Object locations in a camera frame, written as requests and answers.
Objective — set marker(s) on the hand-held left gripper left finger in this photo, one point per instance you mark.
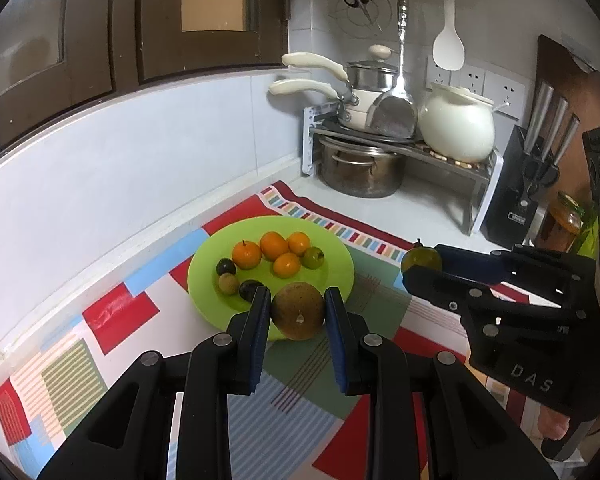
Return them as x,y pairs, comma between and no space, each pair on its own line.
261,340

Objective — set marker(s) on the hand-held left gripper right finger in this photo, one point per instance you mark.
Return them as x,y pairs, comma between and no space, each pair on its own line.
336,345

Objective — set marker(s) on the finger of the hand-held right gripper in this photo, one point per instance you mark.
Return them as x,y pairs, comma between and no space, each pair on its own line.
430,282
470,262

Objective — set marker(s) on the green fruit with stem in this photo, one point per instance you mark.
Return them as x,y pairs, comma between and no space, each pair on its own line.
422,260

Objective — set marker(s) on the brown round fruit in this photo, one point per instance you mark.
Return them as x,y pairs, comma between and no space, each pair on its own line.
298,310

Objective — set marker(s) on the dark purple plum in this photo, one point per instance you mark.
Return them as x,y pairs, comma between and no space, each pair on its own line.
249,289
226,266

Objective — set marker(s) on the small brown-green fruit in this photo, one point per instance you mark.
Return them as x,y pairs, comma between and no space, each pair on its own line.
226,283

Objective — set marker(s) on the green plate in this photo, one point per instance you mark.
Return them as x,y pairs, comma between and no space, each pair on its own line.
332,270

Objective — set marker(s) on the medium orange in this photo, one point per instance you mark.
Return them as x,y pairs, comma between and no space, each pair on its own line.
286,264

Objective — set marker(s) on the large orange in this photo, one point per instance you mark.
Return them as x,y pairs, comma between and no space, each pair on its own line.
246,254
273,245

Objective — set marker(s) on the yellow-green round fruit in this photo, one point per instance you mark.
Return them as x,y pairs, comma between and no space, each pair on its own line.
312,257

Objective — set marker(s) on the person's right hand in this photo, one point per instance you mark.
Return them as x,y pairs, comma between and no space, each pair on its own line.
552,422

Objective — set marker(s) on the black knife block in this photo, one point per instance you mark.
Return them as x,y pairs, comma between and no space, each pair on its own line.
510,195

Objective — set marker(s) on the glass jar with yellow lid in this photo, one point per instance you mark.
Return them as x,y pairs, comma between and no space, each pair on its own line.
560,225

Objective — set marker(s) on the wooden bead trivet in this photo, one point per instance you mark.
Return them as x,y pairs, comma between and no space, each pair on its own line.
455,161

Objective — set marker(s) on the small orange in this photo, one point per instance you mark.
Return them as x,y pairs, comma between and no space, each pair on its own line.
298,242

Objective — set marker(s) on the black kitchen shears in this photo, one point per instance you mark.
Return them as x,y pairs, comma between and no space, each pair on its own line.
542,175

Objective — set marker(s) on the green bottle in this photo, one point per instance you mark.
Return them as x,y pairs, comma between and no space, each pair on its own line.
587,230

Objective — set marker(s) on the steel stockpot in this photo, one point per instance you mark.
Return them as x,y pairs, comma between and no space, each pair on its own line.
360,175

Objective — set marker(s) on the colourful patchwork tablecloth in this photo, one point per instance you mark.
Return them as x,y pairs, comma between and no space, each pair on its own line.
130,310

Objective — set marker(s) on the white ceramic pot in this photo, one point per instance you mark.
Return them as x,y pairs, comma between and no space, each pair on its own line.
455,125

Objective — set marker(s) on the steel spatula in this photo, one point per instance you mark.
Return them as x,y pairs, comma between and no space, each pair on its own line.
392,115

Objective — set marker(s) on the steel rack with white ends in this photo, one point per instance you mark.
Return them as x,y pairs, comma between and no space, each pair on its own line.
311,135

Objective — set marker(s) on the white rice paddle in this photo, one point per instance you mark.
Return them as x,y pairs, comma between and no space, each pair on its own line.
449,50

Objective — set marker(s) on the brown wooden cutting board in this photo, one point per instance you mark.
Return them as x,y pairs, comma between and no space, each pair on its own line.
555,65

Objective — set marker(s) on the white wall socket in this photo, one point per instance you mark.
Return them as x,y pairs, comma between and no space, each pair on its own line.
437,74
505,92
472,80

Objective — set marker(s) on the brown wooden window frame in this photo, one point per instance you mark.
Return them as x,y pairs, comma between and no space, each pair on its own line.
125,35

